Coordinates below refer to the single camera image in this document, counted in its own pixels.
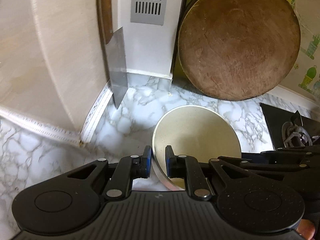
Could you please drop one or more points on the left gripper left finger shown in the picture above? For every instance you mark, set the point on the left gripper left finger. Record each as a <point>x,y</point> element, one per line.
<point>122,174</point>

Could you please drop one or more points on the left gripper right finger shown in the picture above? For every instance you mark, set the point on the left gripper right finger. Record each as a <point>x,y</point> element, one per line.
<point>187,168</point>

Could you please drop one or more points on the person's right hand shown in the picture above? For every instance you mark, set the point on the person's right hand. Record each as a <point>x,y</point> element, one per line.
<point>306,229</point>

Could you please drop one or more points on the music-note edge trim strip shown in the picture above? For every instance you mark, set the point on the music-note edge trim strip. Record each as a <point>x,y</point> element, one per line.
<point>77,135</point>

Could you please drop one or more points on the black glass cooktop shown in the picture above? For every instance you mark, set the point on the black glass cooktop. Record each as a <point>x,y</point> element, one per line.
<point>276,117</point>

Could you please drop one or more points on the round wooden cutting board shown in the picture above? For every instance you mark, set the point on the round wooden cutting board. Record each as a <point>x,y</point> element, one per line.
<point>237,40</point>

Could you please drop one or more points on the cleaver with wooden handle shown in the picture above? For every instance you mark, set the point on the cleaver with wooden handle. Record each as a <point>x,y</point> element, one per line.
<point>114,51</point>

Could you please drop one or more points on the gas stove burner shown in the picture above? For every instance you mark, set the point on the gas stove burner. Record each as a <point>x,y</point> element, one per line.
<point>299,131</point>

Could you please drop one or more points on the grey vent grille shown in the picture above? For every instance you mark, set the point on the grey vent grille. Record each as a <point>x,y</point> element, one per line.
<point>148,11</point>

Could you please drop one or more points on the cream round bowl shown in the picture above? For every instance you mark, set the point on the cream round bowl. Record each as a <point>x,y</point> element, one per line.
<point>195,131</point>

